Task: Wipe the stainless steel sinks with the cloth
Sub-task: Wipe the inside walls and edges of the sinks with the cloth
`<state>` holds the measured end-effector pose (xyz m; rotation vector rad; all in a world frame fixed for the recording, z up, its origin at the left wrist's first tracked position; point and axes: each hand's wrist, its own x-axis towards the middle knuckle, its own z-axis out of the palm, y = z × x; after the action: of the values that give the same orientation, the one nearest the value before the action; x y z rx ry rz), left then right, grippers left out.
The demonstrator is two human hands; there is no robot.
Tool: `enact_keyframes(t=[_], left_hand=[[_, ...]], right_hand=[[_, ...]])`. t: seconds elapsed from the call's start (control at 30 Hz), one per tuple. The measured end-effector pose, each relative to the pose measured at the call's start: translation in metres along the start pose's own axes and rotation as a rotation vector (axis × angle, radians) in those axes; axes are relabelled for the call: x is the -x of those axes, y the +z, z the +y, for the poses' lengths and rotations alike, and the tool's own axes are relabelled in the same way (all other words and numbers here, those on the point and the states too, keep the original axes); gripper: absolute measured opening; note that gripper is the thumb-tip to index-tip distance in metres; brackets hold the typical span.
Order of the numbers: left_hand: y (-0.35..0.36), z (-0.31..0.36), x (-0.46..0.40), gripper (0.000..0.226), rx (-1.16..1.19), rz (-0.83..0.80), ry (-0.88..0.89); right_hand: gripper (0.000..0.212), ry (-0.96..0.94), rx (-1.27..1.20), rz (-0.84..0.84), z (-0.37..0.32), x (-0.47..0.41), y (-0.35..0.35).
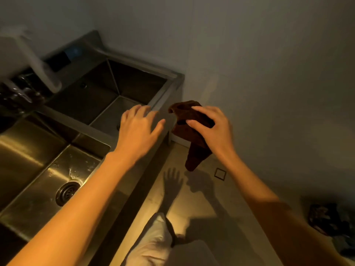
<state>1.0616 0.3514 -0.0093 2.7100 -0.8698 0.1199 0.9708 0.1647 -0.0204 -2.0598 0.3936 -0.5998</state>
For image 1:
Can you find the light trousers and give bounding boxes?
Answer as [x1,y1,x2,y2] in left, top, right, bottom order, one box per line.
[122,212,220,266]

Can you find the stainless steel sink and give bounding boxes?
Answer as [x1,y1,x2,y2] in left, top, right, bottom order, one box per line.
[0,30,185,266]

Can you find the dark brown cleaning cloth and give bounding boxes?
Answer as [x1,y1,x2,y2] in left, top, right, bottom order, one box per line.
[168,100,216,172]

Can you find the chrome faucet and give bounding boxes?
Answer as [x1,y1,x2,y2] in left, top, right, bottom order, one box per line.
[0,74,46,114]

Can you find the person's left hand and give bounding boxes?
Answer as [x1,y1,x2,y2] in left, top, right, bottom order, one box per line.
[106,104,166,171]

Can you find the person's right forearm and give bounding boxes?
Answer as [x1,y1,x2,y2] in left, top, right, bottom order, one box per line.
[219,149,350,266]

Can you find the small dark rectangular panel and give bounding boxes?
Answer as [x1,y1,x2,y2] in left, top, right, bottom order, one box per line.
[45,51,81,73]

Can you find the round steel sink drain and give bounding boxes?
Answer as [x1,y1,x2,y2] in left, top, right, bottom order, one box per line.
[55,181,81,207]

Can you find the person's right hand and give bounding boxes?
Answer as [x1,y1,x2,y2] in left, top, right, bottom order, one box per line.
[186,105,236,161]

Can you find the person's left forearm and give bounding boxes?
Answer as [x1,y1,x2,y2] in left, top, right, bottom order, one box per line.
[8,152,131,266]

